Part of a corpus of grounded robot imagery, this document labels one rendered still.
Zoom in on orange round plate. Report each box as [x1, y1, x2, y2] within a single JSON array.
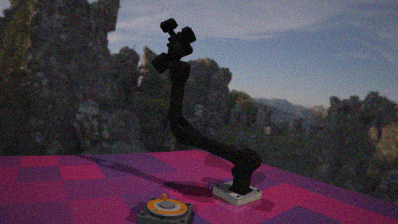
[[147, 194, 187, 217]]

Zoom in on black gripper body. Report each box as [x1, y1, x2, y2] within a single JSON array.
[[160, 18, 193, 57]]

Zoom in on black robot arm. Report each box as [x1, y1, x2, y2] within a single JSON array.
[[151, 27, 262, 196]]

